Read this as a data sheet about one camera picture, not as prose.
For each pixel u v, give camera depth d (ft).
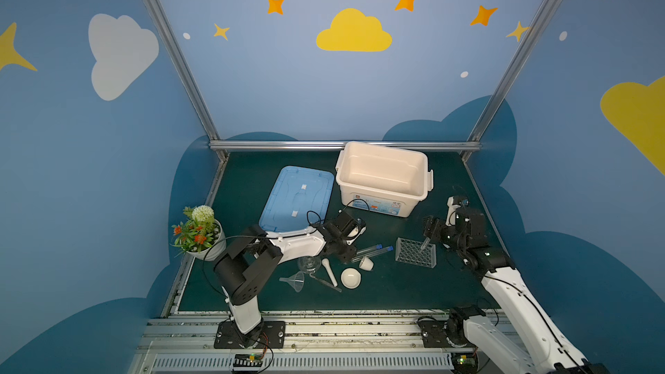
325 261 2.87
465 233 2.00
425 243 2.93
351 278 2.77
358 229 2.46
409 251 2.97
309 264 2.75
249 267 1.53
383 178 3.66
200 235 2.53
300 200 3.46
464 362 2.40
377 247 3.05
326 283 2.76
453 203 2.40
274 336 2.43
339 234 2.35
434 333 2.46
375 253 3.04
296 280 2.74
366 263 2.84
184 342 2.49
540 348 1.36
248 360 2.39
